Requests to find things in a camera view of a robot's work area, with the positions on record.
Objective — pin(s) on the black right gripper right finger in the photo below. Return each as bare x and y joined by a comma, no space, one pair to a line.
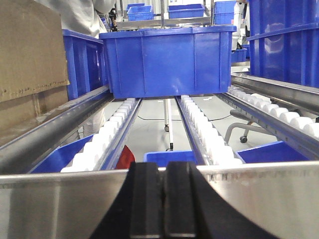
194,210

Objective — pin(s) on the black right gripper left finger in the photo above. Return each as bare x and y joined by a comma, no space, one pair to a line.
136,211

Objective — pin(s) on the brown cardboard carton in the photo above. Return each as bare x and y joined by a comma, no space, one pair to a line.
33,66

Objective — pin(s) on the steel roller shelf rack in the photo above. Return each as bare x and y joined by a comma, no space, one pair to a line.
280,197

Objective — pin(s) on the blue bin behind carton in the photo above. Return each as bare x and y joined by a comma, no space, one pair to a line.
86,63

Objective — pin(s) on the red item in bin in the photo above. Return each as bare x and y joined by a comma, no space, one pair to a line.
125,159

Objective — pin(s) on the blue bin lower middle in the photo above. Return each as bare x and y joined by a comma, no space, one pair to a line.
162,158

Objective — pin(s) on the blue bin lower left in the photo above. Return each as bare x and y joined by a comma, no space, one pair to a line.
60,157

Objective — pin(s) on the blue bin lower right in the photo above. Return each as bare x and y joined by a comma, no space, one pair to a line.
277,151

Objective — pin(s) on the large blue plastic bin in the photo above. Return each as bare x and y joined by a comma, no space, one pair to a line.
169,62

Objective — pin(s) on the small blue bin far right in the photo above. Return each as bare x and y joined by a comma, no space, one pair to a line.
239,55

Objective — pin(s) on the stacked blue bins right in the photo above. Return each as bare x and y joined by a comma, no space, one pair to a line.
284,40

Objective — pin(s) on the background blue bin centre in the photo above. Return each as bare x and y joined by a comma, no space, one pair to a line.
186,11

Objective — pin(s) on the background blue bin stack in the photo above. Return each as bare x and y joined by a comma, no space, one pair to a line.
224,12

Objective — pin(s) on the background blue bin left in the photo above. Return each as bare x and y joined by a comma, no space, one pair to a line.
139,11

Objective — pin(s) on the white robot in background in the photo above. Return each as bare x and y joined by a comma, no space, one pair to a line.
237,21

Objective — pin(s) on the person in grey coat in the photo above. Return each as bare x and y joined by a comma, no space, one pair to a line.
81,15

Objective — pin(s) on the grey wheeled cart frame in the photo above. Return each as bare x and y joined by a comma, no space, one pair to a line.
247,127

